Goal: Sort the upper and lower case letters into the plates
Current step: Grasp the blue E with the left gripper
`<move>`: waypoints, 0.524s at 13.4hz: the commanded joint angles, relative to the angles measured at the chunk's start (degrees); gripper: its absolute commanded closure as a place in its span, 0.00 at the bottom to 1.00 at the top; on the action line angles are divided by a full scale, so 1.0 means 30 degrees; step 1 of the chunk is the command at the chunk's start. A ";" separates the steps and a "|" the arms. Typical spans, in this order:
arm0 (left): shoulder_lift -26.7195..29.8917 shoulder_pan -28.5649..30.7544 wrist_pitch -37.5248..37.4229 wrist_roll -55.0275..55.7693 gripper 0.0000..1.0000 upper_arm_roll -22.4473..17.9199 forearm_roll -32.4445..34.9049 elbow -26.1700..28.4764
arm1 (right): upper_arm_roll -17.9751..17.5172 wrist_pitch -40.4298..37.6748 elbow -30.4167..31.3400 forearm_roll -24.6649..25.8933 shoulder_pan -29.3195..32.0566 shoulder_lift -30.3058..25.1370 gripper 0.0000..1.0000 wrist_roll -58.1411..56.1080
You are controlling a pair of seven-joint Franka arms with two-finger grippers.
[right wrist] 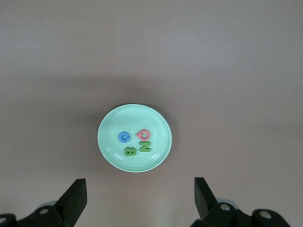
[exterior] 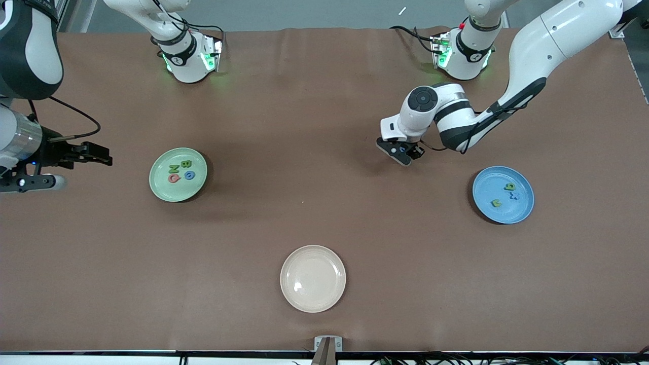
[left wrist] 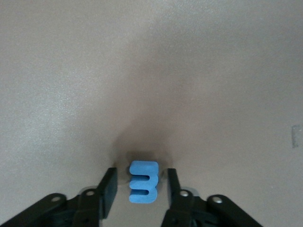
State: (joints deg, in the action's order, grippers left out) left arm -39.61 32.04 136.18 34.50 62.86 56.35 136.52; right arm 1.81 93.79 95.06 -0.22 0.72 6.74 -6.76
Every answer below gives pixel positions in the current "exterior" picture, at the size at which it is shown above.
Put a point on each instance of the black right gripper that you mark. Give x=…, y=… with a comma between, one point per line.
x=51, y=152

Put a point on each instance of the green letter N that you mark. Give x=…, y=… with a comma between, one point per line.
x=174, y=169

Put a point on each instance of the pink letter Q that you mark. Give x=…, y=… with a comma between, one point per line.
x=174, y=178

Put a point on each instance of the green letter g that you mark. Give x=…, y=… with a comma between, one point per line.
x=509, y=186

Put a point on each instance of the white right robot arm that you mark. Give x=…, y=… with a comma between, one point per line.
x=187, y=66

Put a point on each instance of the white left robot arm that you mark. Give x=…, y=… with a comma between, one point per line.
x=532, y=50

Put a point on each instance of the light green plate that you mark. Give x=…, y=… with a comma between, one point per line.
x=170, y=192

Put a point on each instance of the brown table cover mat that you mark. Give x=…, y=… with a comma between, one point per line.
x=355, y=228

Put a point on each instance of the blue plate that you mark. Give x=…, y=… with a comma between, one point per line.
x=517, y=210

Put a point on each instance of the cream plate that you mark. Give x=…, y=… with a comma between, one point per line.
x=313, y=279

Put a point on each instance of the aluminium frame profile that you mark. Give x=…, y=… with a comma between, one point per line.
x=62, y=15
x=616, y=33

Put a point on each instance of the grey metal bracket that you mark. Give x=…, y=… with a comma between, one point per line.
x=319, y=344

